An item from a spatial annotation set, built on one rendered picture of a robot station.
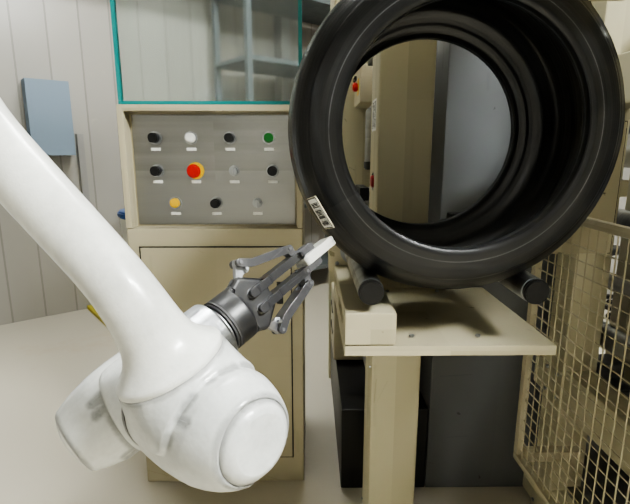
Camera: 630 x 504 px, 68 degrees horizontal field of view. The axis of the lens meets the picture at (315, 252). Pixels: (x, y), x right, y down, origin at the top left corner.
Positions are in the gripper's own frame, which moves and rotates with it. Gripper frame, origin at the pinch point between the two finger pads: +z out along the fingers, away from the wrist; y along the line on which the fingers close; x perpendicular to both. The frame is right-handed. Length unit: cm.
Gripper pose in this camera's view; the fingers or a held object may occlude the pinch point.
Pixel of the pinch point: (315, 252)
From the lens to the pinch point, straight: 74.3
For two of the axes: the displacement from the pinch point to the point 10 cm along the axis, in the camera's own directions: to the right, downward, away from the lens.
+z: 6.3, -5.0, 5.9
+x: 5.9, -1.8, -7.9
